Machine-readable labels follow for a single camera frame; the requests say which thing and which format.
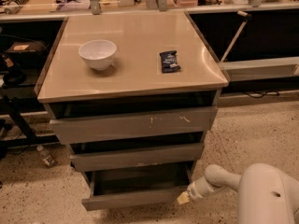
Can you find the white ceramic bowl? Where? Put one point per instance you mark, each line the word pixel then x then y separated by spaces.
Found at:
pixel 98 54

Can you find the black metal stand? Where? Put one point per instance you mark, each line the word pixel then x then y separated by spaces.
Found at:
pixel 30 137

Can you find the grey top drawer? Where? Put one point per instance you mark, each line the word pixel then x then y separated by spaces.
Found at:
pixel 134 125

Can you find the black headphones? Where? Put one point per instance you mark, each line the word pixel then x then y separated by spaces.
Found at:
pixel 14 75

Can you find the white stick with black tip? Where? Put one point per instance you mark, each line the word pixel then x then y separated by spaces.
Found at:
pixel 244 17

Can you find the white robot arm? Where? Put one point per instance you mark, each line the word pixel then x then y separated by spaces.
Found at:
pixel 266 195

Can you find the black bag with label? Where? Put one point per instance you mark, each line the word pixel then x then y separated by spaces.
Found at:
pixel 28 52

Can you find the dark blue snack packet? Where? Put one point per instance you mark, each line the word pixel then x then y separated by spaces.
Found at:
pixel 169 61

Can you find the grey bottom drawer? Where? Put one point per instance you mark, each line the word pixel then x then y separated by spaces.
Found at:
pixel 135 186

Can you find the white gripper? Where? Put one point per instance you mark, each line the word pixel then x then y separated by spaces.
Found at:
pixel 193 192

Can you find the clear plastic bottle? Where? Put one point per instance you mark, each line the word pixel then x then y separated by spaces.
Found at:
pixel 46 156

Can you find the grey drawer cabinet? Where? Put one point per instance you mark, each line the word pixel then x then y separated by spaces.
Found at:
pixel 132 96

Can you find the grey drawer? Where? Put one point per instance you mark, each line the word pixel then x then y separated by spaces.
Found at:
pixel 134 125
pixel 136 157
pixel 135 186

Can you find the grey middle drawer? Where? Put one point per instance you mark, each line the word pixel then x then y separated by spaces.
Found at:
pixel 136 157

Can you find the long workbench with shelf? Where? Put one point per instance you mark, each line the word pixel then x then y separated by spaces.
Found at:
pixel 266 50

